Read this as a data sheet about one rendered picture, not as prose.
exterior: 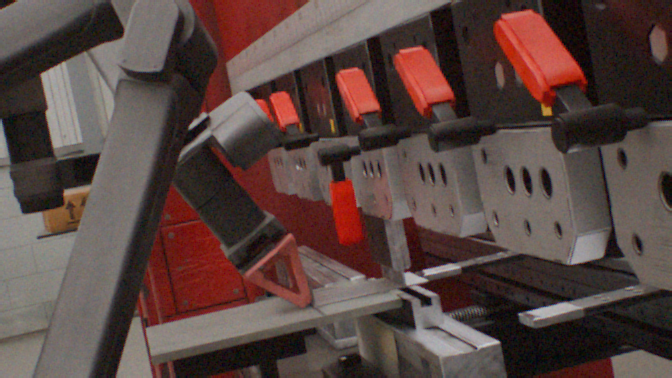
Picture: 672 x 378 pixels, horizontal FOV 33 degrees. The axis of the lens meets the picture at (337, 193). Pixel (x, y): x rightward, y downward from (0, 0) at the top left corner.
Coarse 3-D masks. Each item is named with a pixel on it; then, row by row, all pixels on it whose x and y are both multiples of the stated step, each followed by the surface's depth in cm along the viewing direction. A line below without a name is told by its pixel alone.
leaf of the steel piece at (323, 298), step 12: (312, 288) 121; (336, 288) 130; (348, 288) 128; (360, 288) 127; (372, 288) 125; (384, 288) 124; (396, 288) 123; (312, 300) 121; (324, 300) 123; (336, 300) 122
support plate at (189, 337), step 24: (216, 312) 131; (240, 312) 128; (264, 312) 124; (288, 312) 121; (312, 312) 119; (336, 312) 116; (360, 312) 116; (168, 336) 121; (192, 336) 118; (216, 336) 116; (240, 336) 114; (264, 336) 114; (168, 360) 113
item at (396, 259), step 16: (368, 224) 129; (384, 224) 121; (400, 224) 121; (368, 240) 130; (384, 240) 122; (400, 240) 121; (384, 256) 124; (400, 256) 121; (384, 272) 130; (400, 272) 122
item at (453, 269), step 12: (504, 252) 130; (516, 252) 129; (456, 264) 129; (468, 264) 127; (480, 264) 127; (492, 264) 127; (564, 264) 125; (576, 264) 125; (420, 276) 127; (432, 276) 126; (444, 276) 126
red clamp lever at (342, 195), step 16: (320, 160) 108; (336, 160) 108; (336, 176) 108; (336, 192) 108; (352, 192) 108; (336, 208) 108; (352, 208) 108; (336, 224) 109; (352, 224) 108; (352, 240) 109
